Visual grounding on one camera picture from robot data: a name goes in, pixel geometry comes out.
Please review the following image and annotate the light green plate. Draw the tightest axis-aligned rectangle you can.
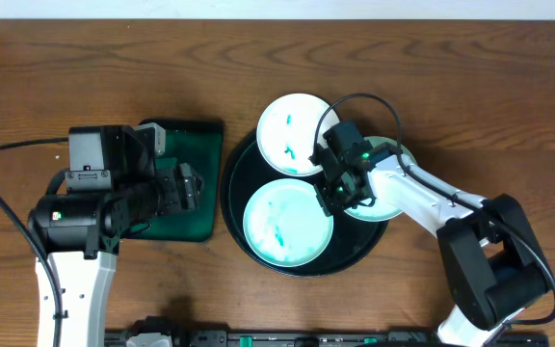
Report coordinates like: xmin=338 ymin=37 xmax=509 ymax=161
xmin=345 ymin=136 xmax=402 ymax=223
xmin=242 ymin=178 xmax=334 ymax=268

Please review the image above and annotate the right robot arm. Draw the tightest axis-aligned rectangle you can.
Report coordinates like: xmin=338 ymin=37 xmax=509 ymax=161
xmin=311 ymin=141 xmax=555 ymax=346

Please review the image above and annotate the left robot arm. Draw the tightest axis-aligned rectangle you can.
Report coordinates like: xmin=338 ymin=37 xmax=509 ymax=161
xmin=28 ymin=122 xmax=203 ymax=346

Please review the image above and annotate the black rectangular tray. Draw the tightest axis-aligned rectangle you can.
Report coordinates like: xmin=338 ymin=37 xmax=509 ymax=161
xmin=126 ymin=119 xmax=224 ymax=242

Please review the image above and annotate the round black tray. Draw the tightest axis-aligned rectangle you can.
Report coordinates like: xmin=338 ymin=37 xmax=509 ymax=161
xmin=220 ymin=130 xmax=388 ymax=278

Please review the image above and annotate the white plate with green stains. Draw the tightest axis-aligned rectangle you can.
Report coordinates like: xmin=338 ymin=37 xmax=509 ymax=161
xmin=256 ymin=93 xmax=330 ymax=177

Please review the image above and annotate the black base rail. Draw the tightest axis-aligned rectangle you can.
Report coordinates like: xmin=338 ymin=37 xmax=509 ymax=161
xmin=103 ymin=315 xmax=551 ymax=347

